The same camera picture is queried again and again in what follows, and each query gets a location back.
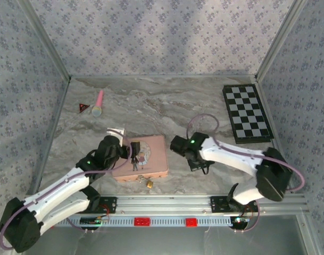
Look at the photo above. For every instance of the aluminium frame bar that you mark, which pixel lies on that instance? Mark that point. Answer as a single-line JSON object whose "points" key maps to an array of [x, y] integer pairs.
{"points": [[51, 135]]}

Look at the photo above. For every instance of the aluminium mounting rail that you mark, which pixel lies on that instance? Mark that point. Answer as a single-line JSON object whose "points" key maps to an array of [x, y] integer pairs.
{"points": [[164, 204]]}

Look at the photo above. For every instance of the pink toy microphone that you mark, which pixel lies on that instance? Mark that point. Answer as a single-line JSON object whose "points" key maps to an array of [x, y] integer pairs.
{"points": [[98, 106]]}

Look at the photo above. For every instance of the circuit board green light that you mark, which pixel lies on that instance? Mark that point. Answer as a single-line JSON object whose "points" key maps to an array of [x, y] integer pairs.
{"points": [[240, 220], [94, 220]]}

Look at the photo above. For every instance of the right circuit board green light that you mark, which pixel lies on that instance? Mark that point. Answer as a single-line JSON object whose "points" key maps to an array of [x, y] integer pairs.
{"points": [[240, 220]]}

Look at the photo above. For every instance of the pink tin box cartoon couple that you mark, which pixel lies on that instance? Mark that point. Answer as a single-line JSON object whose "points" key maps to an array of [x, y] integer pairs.
{"points": [[156, 159]]}

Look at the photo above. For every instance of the left circuit board green light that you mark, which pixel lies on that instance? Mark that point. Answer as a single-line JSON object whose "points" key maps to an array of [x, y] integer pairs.
{"points": [[94, 220]]}

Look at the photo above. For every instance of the small red triangle piece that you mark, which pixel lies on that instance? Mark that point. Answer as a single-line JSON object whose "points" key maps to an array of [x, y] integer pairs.
{"points": [[83, 107]]}

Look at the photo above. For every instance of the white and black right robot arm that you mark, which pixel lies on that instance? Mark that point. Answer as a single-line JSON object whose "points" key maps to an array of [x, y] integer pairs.
{"points": [[231, 156]]}

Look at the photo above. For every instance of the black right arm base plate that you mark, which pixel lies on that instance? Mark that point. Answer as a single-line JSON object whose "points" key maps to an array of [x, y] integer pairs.
{"points": [[219, 204]]}

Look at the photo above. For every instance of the black and grey chessboard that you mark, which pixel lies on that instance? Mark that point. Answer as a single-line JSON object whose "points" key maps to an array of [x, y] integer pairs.
{"points": [[247, 114]]}

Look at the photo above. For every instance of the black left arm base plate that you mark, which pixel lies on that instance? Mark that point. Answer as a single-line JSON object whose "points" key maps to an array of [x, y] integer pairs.
{"points": [[109, 204]]}

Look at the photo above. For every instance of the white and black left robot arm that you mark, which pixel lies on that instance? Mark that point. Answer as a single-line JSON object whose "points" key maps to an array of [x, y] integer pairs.
{"points": [[63, 186]]}

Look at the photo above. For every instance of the aluminium frame post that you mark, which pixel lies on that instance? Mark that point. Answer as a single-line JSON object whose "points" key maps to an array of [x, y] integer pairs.
{"points": [[281, 40], [44, 40]]}

